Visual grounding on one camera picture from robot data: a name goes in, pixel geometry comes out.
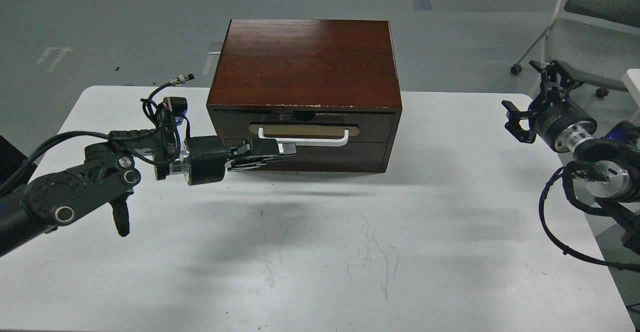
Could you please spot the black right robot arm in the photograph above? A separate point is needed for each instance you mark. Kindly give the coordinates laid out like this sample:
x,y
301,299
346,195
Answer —
x,y
604,174

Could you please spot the grey office chair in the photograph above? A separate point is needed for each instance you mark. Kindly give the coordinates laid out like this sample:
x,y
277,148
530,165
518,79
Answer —
x,y
596,41

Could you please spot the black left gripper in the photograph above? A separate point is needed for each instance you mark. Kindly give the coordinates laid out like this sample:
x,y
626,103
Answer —
x,y
209,159

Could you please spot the dark wooden cabinet box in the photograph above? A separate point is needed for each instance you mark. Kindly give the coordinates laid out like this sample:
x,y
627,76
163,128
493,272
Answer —
x,y
309,66

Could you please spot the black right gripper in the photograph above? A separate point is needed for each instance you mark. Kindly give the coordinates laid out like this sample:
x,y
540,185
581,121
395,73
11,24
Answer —
x,y
557,122

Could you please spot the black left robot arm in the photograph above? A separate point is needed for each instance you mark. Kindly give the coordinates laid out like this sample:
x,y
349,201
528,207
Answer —
x,y
108,173

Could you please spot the wooden drawer with white handle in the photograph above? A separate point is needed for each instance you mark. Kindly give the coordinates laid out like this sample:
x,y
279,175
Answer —
x,y
362,127

